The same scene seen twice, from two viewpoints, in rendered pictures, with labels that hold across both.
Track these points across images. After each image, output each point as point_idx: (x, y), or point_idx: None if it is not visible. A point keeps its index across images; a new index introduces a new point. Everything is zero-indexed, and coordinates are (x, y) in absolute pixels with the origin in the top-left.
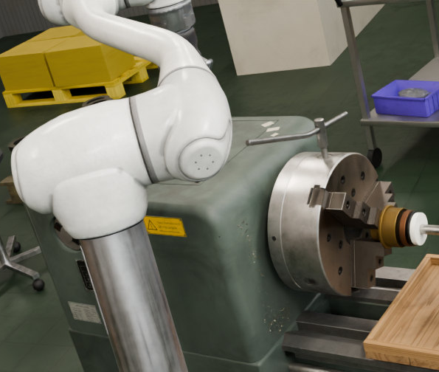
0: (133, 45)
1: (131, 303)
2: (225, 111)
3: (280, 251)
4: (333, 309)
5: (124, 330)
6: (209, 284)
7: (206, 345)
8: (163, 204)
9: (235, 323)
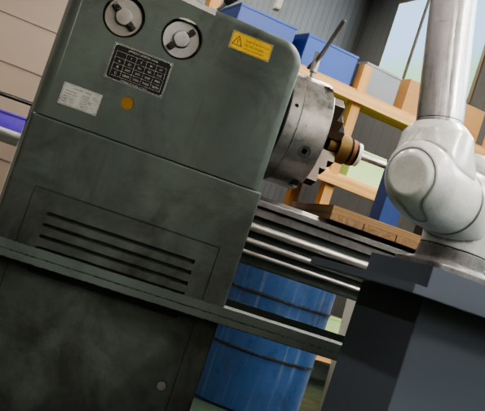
0: None
1: (475, 8)
2: None
3: (298, 116)
4: None
5: (468, 20)
6: (261, 108)
7: (218, 164)
8: (259, 29)
9: (264, 149)
